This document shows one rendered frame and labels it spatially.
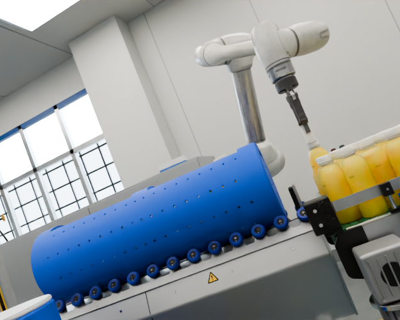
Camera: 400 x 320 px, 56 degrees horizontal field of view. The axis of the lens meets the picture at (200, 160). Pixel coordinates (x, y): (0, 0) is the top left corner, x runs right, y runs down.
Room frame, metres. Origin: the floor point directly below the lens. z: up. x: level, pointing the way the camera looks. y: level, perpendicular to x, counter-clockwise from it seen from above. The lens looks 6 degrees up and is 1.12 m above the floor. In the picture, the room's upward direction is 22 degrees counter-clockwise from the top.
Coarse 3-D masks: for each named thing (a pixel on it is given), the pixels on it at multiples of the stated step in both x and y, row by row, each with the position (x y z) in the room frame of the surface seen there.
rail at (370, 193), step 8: (392, 184) 1.02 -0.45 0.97; (360, 192) 1.03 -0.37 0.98; (368, 192) 1.03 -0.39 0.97; (376, 192) 1.02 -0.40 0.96; (336, 200) 1.05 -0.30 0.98; (344, 200) 1.04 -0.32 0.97; (352, 200) 1.04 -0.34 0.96; (360, 200) 1.03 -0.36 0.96; (336, 208) 1.05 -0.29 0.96; (344, 208) 1.04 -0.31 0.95
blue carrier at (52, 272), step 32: (224, 160) 1.22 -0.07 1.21; (256, 160) 1.16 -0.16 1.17; (160, 192) 1.25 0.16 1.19; (192, 192) 1.20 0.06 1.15; (224, 192) 1.17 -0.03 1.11; (256, 192) 1.15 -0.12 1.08; (96, 224) 1.28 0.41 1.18; (128, 224) 1.24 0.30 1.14; (160, 224) 1.21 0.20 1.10; (192, 224) 1.19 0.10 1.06; (224, 224) 1.19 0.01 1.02; (256, 224) 1.20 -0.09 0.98; (32, 256) 1.32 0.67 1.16; (64, 256) 1.28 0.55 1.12; (96, 256) 1.26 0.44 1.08; (128, 256) 1.25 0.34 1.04; (160, 256) 1.25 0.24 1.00; (64, 288) 1.31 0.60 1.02
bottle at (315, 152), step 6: (318, 144) 1.25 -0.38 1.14; (312, 150) 1.25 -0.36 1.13; (318, 150) 1.24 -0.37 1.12; (324, 150) 1.24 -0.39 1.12; (312, 156) 1.24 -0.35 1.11; (318, 156) 1.23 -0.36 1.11; (312, 162) 1.25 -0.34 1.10; (312, 168) 1.26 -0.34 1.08; (318, 168) 1.24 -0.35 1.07; (318, 180) 1.26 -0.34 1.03
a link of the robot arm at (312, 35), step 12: (300, 24) 1.26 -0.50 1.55; (312, 24) 1.26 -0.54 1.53; (324, 24) 1.29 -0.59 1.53; (300, 36) 1.24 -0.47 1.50; (312, 36) 1.25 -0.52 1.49; (324, 36) 1.28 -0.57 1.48; (216, 48) 1.57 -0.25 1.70; (228, 48) 1.52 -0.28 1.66; (240, 48) 1.48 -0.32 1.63; (252, 48) 1.46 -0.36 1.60; (300, 48) 1.26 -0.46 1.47; (312, 48) 1.28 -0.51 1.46; (216, 60) 1.60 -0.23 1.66
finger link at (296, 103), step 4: (296, 92) 1.20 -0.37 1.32; (296, 96) 1.20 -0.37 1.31; (292, 100) 1.21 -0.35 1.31; (296, 100) 1.20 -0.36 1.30; (296, 104) 1.21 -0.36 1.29; (300, 104) 1.20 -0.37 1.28; (296, 108) 1.21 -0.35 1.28; (300, 108) 1.21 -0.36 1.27; (300, 112) 1.21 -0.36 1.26; (304, 112) 1.21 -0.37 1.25; (300, 116) 1.21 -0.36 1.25; (304, 116) 1.21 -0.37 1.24; (300, 120) 1.21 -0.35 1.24; (304, 120) 1.21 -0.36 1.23
